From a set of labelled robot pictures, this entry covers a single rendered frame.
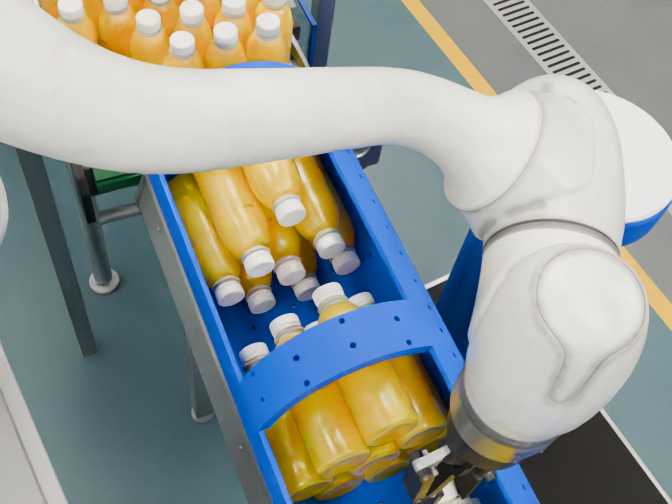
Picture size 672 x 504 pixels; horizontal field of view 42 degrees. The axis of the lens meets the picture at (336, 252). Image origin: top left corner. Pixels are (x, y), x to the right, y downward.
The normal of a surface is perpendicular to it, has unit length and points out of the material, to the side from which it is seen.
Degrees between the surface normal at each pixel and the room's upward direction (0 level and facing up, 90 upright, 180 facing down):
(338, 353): 15
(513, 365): 83
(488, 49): 0
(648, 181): 0
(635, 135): 0
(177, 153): 79
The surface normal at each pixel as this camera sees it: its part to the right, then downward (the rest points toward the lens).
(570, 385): -0.12, 0.74
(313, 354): -0.29, -0.34
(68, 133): 0.26, 0.64
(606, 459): 0.11, -0.52
